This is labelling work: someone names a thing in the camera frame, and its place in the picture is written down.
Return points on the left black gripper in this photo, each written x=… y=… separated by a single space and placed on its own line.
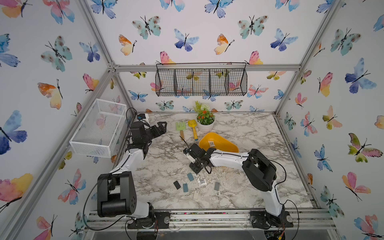
x=162 y=131

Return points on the black wire wall basket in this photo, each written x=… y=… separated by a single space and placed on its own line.
x=201 y=79

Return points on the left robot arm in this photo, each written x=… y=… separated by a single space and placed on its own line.
x=116 y=193

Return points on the yellow toy shovel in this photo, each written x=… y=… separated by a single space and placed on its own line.
x=193 y=124

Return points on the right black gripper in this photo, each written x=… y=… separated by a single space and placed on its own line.
x=194 y=169

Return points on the dark grey eraser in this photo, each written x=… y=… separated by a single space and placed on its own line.
x=177 y=185

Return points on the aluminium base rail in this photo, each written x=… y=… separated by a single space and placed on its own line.
x=215 y=220

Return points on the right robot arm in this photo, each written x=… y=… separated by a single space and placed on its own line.
x=260 y=171

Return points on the white pot artificial plant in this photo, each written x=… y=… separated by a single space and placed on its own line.
x=205 y=117

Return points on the blue-grey eraser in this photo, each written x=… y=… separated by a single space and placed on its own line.
x=185 y=188
x=190 y=177

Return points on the white mesh wall basket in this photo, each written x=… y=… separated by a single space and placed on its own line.
x=99 y=130

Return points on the green garden fork wooden handle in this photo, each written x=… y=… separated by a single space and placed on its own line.
x=181 y=126

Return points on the yellow plastic storage box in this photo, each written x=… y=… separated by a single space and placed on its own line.
x=221 y=143

